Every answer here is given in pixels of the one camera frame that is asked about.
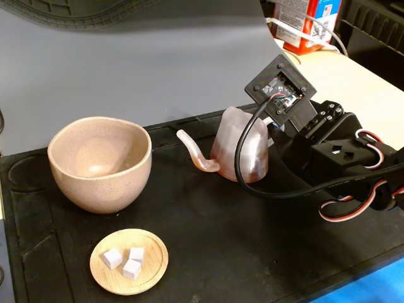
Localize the black silicone work mat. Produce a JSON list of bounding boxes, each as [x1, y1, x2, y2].
[[0, 97, 404, 303]]

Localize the light gray silicone sheet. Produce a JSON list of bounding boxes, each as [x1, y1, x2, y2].
[[0, 0, 313, 157]]

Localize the gray braided cable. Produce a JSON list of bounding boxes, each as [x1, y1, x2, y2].
[[304, 14, 349, 57]]

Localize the white sugar cube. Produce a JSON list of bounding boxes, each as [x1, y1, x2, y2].
[[122, 258, 142, 281], [128, 247, 145, 263], [100, 247, 123, 270]]

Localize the round wooden coaster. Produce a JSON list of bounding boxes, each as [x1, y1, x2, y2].
[[89, 228, 169, 296]]

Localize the translucent pink plastic kettle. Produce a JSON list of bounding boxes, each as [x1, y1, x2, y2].
[[175, 105, 285, 184]]

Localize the beige speckled ceramic cup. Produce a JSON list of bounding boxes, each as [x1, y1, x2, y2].
[[47, 116, 153, 215]]

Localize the white flat strap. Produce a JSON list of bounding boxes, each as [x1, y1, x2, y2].
[[264, 17, 340, 53]]

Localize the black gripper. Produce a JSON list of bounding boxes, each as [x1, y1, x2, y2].
[[267, 100, 364, 186]]

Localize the blue base board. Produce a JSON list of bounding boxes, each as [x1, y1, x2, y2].
[[311, 257, 404, 303]]

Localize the black plastic crate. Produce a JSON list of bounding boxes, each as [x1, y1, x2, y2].
[[334, 0, 404, 95]]

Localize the dark gray ribbed mat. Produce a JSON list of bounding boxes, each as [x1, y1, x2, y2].
[[0, 0, 165, 32]]

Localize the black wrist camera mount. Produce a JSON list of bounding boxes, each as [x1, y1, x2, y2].
[[244, 54, 318, 130]]

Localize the red supplement container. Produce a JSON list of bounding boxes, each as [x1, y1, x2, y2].
[[271, 0, 343, 56]]

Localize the red white black servo wires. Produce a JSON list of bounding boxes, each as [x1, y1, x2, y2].
[[318, 128, 404, 223]]

